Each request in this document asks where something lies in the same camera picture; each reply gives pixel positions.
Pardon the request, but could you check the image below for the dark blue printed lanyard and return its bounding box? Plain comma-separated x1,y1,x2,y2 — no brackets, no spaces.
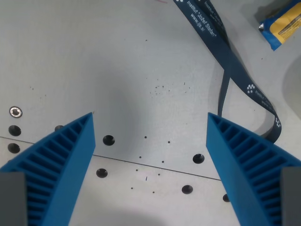
173,0,282,144

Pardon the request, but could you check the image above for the blue yellow snack wrapper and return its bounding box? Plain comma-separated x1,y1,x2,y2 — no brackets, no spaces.
258,1,301,52

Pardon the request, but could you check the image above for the silver screw head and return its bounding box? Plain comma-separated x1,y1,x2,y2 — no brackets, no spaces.
9,106,23,118

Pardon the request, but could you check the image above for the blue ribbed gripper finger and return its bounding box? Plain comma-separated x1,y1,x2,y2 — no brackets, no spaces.
0,112,96,226
206,112,301,226

